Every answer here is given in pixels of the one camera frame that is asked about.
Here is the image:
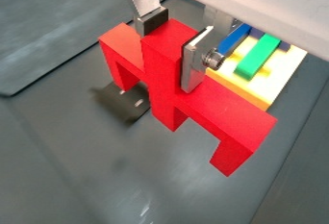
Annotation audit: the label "blue long bar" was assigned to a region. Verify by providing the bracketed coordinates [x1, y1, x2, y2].
[216, 23, 249, 56]

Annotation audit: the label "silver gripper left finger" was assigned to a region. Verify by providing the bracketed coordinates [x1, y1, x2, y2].
[126, 0, 168, 37]

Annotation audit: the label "purple three-legged block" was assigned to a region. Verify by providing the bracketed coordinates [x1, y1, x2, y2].
[248, 28, 290, 52]

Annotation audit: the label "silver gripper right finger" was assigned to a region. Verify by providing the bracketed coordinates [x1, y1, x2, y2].
[180, 7, 233, 93]

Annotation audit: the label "black U-shaped holder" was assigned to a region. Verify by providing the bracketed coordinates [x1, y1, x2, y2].
[90, 83, 149, 125]

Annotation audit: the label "green long bar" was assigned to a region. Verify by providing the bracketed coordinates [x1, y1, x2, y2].
[233, 34, 279, 80]

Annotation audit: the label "red three-legged block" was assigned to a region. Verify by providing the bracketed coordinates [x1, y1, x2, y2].
[98, 19, 276, 176]

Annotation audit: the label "yellow base board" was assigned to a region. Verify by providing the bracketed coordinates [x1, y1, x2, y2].
[205, 37, 307, 111]

